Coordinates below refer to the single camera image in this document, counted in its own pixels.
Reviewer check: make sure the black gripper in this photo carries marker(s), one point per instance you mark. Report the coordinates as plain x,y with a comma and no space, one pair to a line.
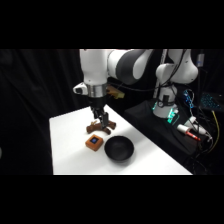
98,103

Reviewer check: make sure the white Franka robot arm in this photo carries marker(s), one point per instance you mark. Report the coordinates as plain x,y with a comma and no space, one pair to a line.
96,66

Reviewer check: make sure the orange block with blue centre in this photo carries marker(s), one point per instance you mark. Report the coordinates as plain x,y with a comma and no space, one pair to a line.
94,142

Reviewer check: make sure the brown toy animal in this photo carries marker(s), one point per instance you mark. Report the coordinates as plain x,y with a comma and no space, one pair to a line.
92,127

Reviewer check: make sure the yellow connector on wrist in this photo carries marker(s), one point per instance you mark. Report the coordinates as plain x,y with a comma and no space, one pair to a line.
117,93

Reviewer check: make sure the black bowl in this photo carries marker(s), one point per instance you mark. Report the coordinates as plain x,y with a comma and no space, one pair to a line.
119,149

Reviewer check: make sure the black robot stand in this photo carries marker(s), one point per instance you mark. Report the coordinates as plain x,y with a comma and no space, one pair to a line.
150,123

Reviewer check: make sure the black curtain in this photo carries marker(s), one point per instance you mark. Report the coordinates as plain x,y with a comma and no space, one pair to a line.
33,110

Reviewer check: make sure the small green light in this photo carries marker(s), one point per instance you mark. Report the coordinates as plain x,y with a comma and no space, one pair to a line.
173,115

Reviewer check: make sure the white marker with red tip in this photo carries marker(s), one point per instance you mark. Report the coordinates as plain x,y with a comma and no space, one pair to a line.
187,130

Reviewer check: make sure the blue lit keyboard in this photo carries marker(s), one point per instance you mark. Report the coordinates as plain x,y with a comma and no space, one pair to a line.
210,101

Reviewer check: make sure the grey box on pole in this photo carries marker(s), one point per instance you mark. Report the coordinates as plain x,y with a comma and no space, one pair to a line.
200,60

